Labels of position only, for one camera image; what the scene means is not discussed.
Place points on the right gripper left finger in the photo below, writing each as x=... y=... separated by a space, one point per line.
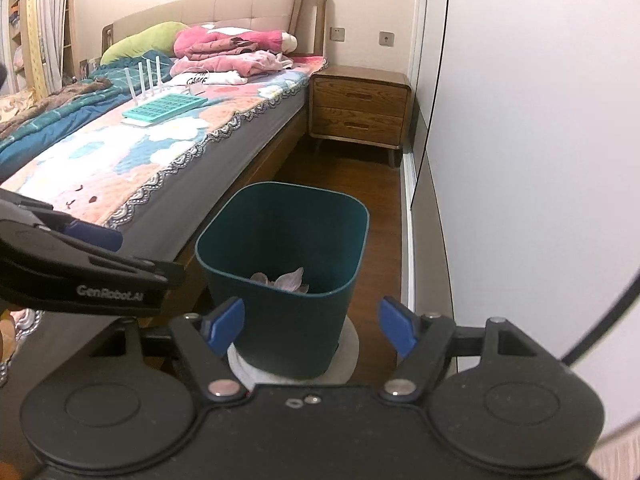
x=202 y=346

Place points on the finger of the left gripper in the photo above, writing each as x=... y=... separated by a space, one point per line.
x=88 y=237

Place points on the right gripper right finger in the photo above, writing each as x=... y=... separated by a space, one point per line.
x=426 y=345

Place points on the dark teal trash bin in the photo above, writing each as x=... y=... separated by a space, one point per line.
x=275 y=228

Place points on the person left hand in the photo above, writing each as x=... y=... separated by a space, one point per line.
x=8 y=333

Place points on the teal grid rack tray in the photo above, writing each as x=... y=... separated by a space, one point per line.
x=155 y=104

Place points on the teal quilt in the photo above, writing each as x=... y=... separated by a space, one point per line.
x=32 y=131

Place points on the bed with floral blanket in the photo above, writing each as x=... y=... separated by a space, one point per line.
x=159 y=186

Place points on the green pillow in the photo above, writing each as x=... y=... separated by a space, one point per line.
x=160 y=37

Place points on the white wardrobe sliding door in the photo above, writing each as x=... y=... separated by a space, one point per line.
x=523 y=163

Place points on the wooden bedside nightstand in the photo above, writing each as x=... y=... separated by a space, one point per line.
x=361 y=106

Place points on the pink folded blankets pile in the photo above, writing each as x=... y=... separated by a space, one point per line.
x=247 y=52

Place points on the beige padded headboard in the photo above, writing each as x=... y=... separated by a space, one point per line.
x=304 y=19

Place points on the wall power socket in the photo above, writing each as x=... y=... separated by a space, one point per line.
x=386 y=39

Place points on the wall light switch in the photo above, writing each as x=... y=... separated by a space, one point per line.
x=337 y=34

